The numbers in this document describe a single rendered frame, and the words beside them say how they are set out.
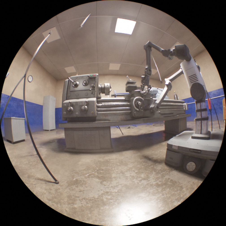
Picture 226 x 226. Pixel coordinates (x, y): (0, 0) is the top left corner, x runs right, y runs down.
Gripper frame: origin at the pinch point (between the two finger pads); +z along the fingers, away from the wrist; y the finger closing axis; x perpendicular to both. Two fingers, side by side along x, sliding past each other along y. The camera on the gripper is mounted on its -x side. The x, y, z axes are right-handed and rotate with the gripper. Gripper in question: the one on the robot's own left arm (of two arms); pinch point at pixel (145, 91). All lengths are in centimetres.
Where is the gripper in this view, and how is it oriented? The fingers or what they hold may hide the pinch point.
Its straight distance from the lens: 103.4
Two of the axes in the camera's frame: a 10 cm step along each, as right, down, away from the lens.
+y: -9.6, 0.3, -2.9
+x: 2.8, 4.2, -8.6
